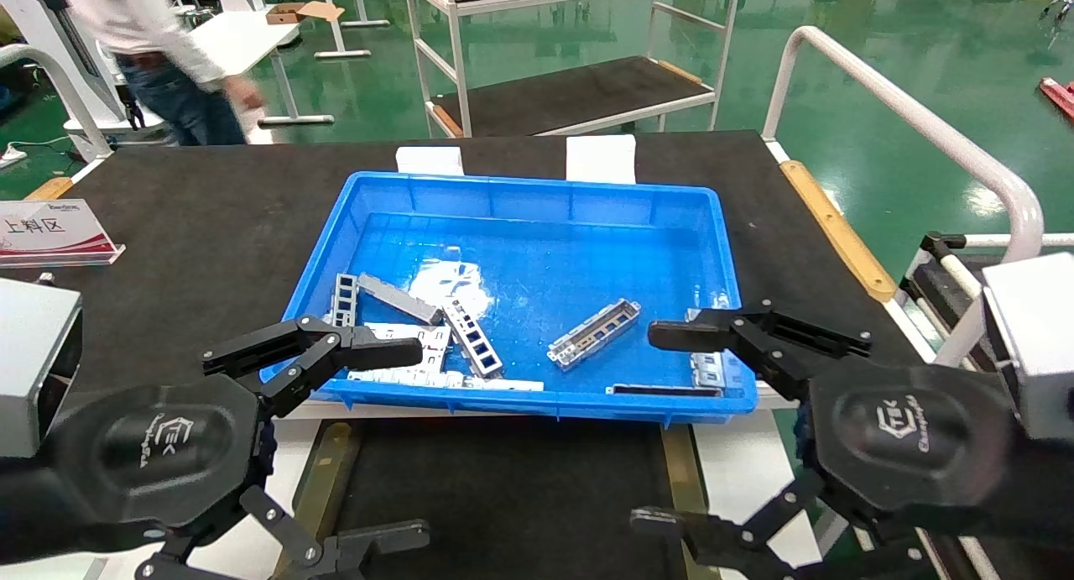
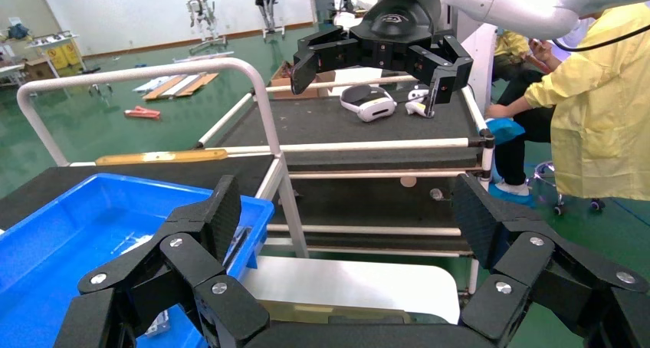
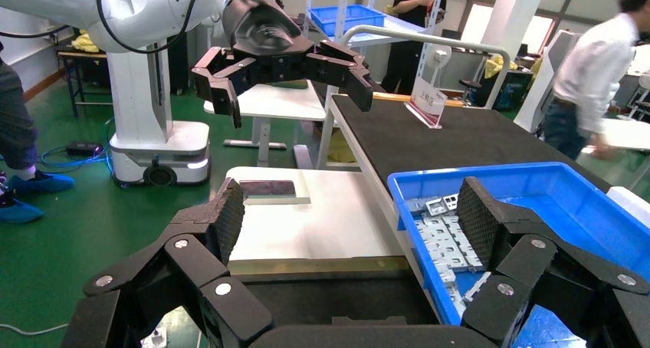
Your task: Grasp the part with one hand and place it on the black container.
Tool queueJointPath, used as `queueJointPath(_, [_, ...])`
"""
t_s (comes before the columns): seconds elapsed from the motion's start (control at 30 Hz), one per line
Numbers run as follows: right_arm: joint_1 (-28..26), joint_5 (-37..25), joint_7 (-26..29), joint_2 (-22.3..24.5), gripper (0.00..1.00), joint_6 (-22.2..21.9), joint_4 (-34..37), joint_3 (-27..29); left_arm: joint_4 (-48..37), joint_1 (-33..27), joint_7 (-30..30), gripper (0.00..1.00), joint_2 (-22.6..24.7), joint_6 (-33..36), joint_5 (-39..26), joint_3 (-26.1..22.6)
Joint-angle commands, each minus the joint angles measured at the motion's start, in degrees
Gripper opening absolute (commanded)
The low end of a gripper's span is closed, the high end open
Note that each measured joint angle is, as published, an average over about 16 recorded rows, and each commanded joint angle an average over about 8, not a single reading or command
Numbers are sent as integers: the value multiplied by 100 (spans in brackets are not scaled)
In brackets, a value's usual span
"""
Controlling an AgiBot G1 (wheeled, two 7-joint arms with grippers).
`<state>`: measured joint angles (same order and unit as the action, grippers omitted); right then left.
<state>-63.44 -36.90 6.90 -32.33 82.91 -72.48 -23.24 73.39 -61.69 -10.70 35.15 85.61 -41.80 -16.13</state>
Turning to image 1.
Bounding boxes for white frame cart black shelves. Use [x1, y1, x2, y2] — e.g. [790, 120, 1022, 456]
[403, 0, 744, 139]

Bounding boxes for long wooden edge strip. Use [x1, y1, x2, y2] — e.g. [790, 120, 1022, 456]
[779, 160, 898, 304]

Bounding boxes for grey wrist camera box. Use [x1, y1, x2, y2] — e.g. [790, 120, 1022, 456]
[0, 278, 83, 459]
[982, 253, 1074, 442]

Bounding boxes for white table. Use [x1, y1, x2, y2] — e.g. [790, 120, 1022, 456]
[189, 9, 336, 129]

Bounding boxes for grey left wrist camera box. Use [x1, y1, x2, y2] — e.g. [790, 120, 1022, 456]
[0, 278, 83, 459]

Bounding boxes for dark thin metal bar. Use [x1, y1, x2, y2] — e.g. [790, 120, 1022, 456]
[606, 384, 724, 397]

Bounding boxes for small white paper label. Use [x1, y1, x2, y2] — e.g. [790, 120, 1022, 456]
[396, 146, 465, 177]

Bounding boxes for metal part with dark slots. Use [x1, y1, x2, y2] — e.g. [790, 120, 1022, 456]
[441, 299, 505, 379]

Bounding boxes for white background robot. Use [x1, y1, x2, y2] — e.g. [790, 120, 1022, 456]
[0, 0, 169, 149]

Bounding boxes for short wooden edge strip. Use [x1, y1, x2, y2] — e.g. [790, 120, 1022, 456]
[24, 176, 76, 201]

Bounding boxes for blue plastic tray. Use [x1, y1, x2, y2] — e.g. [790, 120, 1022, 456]
[260, 171, 759, 423]

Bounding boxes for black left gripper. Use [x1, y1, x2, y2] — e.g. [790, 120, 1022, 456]
[0, 316, 431, 580]

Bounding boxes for silver folded metal part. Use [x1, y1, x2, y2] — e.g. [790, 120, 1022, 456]
[686, 308, 727, 389]

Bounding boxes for black container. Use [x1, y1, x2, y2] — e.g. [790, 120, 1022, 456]
[319, 417, 691, 580]

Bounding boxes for grey ladder-shaped metal part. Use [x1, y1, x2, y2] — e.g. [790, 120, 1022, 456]
[330, 274, 360, 329]

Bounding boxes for long thin silver strip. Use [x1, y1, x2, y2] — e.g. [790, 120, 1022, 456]
[348, 367, 545, 393]

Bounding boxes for large white paper label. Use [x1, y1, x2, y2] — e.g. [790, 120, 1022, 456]
[566, 134, 638, 185]

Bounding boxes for red floor object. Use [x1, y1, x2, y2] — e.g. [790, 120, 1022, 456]
[1039, 77, 1074, 124]

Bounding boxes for plain grey metal bar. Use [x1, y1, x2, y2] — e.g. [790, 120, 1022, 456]
[357, 274, 445, 326]

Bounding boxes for red white desk sign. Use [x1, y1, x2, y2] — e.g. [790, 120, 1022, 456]
[0, 199, 127, 269]

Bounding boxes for white curved railing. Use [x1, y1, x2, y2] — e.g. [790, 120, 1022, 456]
[761, 26, 1045, 368]
[0, 44, 114, 163]

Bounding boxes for person in blue jeans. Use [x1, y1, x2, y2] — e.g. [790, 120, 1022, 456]
[55, 0, 266, 147]

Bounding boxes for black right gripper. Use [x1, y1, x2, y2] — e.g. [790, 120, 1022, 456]
[631, 301, 1074, 580]

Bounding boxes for silver flat perforated plate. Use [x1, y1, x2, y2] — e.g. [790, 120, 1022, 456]
[366, 322, 452, 373]

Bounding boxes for grey slotted metal part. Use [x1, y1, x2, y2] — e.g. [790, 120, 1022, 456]
[548, 299, 642, 370]

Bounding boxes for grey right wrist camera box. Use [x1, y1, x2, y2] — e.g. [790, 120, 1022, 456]
[982, 253, 1074, 442]

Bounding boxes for open cardboard box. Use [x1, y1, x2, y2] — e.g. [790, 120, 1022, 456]
[265, 1, 346, 26]

